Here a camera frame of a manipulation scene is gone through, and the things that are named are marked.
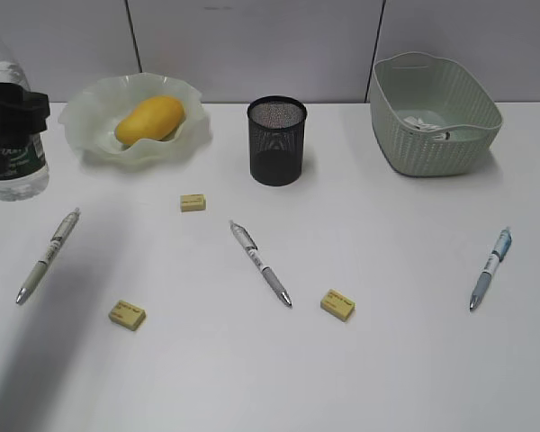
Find green grip white pen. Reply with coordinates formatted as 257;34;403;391
15;208;81;305

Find clear water bottle green label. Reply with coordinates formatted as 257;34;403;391
0;38;50;202

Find blue grip white pen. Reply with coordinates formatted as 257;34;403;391
469;227;512;312

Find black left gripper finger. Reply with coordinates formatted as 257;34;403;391
0;82;50;180

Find yellow eraser bottom right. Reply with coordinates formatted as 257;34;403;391
320;290;356;322

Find yellow eraser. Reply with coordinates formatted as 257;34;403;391
180;193;206;212
320;290;356;322
108;300;147;331

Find yellow mango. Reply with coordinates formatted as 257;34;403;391
114;95;185;147

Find grey grip white pen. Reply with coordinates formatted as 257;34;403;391
229;220;293;308

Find yellow eraser bottom left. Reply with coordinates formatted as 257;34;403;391
108;300;147;331

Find pale green wavy glass plate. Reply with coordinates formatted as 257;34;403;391
58;73;212;171

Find yellow eraser top centre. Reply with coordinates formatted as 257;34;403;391
180;193;206;212

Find black mesh pen holder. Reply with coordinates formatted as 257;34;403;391
247;95;308;187

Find pale green plastic basket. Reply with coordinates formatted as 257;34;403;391
370;52;503;177

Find white waste paper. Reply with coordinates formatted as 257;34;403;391
404;116;450;140

